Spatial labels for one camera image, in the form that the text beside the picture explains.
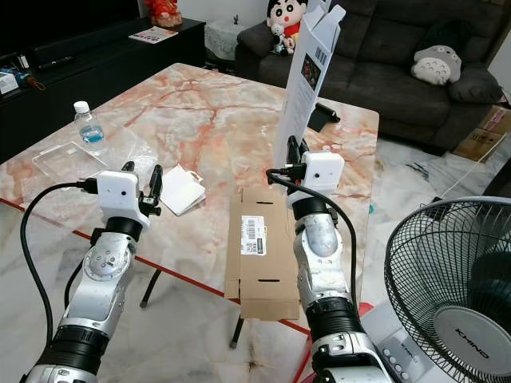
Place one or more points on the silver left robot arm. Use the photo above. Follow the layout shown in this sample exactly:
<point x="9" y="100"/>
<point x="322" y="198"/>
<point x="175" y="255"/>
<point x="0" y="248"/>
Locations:
<point x="108" y="263"/>

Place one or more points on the cartoon boy plush doll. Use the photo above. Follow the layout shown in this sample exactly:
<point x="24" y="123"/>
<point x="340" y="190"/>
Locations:
<point x="286" y="17"/>

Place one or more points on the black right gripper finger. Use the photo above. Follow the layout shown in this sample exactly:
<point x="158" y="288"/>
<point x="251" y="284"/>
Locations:
<point x="291" y="148"/>

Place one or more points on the tall white printed carton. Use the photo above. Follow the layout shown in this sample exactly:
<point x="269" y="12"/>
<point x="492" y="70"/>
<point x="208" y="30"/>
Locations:
<point x="307" y="80"/>

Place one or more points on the grey Totoro plush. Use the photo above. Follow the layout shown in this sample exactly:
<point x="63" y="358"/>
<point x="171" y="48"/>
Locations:
<point x="435" y="65"/>

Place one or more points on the black soundbar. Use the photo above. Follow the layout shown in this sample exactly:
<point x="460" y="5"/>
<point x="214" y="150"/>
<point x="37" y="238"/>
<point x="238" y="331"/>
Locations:
<point x="84" y="49"/>

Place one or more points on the black standing fan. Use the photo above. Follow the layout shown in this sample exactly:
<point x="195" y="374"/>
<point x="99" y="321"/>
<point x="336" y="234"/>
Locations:
<point x="471" y="335"/>

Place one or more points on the black flat television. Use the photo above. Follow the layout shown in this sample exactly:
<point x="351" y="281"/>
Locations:
<point x="64" y="20"/>

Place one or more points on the clear plastic water bottle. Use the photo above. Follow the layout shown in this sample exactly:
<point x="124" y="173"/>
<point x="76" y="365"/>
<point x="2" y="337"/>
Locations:
<point x="89" y="132"/>

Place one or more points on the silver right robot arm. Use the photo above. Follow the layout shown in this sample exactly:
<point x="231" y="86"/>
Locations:
<point x="319" y="239"/>

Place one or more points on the black TV console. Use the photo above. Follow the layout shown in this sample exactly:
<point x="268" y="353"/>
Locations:
<point x="128" y="68"/>

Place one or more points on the small blue white box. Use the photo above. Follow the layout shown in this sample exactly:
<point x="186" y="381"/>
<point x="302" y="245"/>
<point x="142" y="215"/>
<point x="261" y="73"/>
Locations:
<point x="16" y="81"/>

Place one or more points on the lace-covered side table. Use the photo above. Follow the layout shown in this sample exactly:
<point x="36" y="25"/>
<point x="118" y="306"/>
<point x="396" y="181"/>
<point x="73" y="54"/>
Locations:
<point x="222" y="38"/>

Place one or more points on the clear plastic tray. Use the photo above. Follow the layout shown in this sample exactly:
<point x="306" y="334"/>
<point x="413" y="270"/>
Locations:
<point x="68" y="161"/>

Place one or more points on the flattened brown cardboard box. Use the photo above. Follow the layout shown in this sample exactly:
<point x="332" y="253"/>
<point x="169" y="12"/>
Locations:
<point x="267" y="271"/>

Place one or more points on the orange marble folding table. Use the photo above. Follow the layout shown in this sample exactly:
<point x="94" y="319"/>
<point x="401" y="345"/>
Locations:
<point x="207" y="104"/>

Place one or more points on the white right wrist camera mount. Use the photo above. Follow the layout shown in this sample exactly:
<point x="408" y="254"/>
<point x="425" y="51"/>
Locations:
<point x="323" y="171"/>

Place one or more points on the red figurine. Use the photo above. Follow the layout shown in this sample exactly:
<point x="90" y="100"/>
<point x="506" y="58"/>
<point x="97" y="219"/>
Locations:
<point x="164" y="12"/>

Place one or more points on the clear plastic bag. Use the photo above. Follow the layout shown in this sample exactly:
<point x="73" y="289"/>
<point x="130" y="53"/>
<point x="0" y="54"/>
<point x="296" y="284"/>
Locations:
<point x="136" y="148"/>

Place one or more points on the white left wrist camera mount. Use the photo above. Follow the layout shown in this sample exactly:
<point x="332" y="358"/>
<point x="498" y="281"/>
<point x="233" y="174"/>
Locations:
<point x="120" y="195"/>

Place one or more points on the dark brown cushion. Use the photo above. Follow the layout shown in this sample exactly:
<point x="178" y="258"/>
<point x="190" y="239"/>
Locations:
<point x="477" y="84"/>

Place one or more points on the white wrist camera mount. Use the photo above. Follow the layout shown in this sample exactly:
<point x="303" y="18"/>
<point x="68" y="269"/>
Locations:
<point x="323" y="171"/>
<point x="120" y="195"/>

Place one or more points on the dark brown fabric sofa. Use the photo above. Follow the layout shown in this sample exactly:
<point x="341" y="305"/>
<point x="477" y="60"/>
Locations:
<point x="383" y="48"/>

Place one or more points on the small black flat object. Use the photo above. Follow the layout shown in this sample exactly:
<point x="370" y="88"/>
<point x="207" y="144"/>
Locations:
<point x="326" y="117"/>

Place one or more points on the white flat paper packet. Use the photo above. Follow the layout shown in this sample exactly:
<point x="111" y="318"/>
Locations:
<point x="184" y="190"/>

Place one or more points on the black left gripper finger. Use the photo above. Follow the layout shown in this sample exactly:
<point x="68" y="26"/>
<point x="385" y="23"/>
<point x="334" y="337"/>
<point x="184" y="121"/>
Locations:
<point x="155" y="182"/>
<point x="128" y="167"/>

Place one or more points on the white red booklet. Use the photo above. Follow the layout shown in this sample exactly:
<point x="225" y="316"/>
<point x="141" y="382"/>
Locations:
<point x="152" y="35"/>

